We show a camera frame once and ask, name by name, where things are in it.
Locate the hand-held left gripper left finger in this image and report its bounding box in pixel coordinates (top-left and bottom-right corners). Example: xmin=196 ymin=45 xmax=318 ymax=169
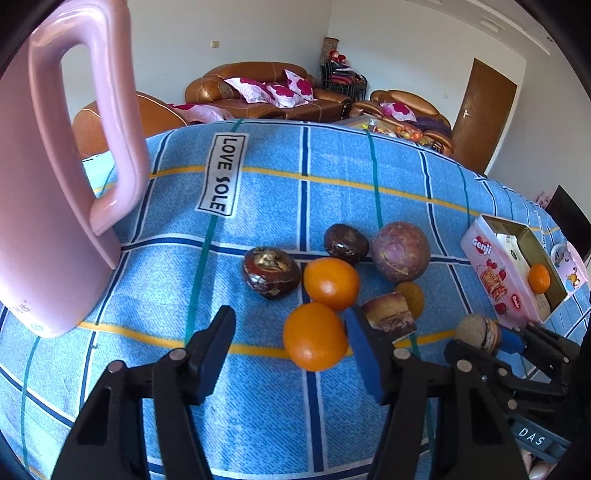
xmin=51 ymin=305 xmax=237 ymax=480

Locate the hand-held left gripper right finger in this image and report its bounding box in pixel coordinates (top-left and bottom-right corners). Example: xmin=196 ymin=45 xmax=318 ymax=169
xmin=344 ymin=307 xmax=532 ymax=480

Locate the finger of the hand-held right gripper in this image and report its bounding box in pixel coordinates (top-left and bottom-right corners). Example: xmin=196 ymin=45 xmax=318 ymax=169
xmin=500 ymin=324 xmax=581 ymax=371
xmin=443 ymin=340 xmax=568 ymax=398

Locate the round chocolate cream cake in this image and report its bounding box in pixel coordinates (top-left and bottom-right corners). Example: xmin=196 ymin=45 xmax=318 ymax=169
xmin=456 ymin=314 xmax=501 ymax=355

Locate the small orange piece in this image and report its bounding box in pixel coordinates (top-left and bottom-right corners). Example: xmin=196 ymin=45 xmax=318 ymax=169
xmin=394 ymin=281 xmax=426 ymax=320

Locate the pink tin box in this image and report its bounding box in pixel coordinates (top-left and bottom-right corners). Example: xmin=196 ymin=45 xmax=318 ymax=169
xmin=459 ymin=213 xmax=570 ymax=325

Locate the purple passion fruit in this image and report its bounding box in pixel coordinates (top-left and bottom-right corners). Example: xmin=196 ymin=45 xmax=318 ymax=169
xmin=372 ymin=222 xmax=431 ymax=283

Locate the person's right hand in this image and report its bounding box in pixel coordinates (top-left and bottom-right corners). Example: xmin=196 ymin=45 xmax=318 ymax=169
xmin=521 ymin=452 xmax=559 ymax=480

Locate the layered chocolate cake piece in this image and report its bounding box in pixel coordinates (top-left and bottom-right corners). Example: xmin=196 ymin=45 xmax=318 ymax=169
xmin=360 ymin=292 xmax=417 ymax=343

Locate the pink cartoon cup with lid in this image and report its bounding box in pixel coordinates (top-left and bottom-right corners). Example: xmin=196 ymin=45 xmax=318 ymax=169
xmin=549 ymin=242 xmax=590 ymax=292

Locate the glossy brown gold fruit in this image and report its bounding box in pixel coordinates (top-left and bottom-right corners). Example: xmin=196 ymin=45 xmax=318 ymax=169
xmin=242 ymin=247 xmax=302 ymax=301

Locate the dark maroon fruit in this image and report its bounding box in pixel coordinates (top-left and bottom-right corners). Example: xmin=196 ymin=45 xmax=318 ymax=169
xmin=323 ymin=224 xmax=370 ymax=265

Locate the black television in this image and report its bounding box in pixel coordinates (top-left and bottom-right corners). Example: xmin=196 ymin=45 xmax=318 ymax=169
xmin=546 ymin=185 xmax=591 ymax=261

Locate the blue plaid tablecloth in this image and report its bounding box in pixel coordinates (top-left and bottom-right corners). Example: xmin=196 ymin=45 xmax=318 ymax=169
xmin=0 ymin=119 xmax=591 ymax=480

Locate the pink plastic jug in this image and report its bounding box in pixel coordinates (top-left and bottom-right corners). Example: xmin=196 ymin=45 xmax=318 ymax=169
xmin=0 ymin=0 xmax=151 ymax=340

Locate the brown wooden door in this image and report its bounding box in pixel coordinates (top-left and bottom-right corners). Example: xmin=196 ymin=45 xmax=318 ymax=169
xmin=450 ymin=58 xmax=518 ymax=174

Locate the colourful snacks pile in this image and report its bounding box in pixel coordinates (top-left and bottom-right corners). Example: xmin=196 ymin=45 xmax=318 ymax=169
xmin=367 ymin=121 xmax=432 ymax=146

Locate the purple blanket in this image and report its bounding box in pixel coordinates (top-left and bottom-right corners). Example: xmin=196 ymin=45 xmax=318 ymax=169
xmin=416 ymin=116 xmax=451 ymax=134

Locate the wooden coffee table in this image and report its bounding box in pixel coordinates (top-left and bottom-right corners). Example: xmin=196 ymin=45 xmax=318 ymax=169
xmin=344 ymin=116 xmax=444 ymax=151

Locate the white pillow with magenta flowers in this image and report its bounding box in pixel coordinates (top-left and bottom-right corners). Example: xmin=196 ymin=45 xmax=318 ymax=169
xmin=285 ymin=69 xmax=319 ymax=102
xmin=380 ymin=102 xmax=417 ymax=122
xmin=166 ymin=102 xmax=232 ymax=123
xmin=225 ymin=76 xmax=273 ymax=104
xmin=265 ymin=83 xmax=301 ymax=108

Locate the orange leather armchair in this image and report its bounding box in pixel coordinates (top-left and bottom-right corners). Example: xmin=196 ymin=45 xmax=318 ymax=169
xmin=71 ymin=91 xmax=190 ymax=160

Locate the long brown leather sofa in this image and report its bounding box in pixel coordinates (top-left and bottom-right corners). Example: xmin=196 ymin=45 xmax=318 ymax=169
xmin=185 ymin=61 xmax=352 ymax=123

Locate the brown leather loveseat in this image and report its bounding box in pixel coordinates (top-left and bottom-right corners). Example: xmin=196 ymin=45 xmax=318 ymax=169
xmin=349 ymin=90 xmax=455 ymax=155

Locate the stack of black chairs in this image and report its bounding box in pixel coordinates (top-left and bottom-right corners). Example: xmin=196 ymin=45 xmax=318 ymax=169
xmin=320 ymin=51 xmax=368 ymax=100

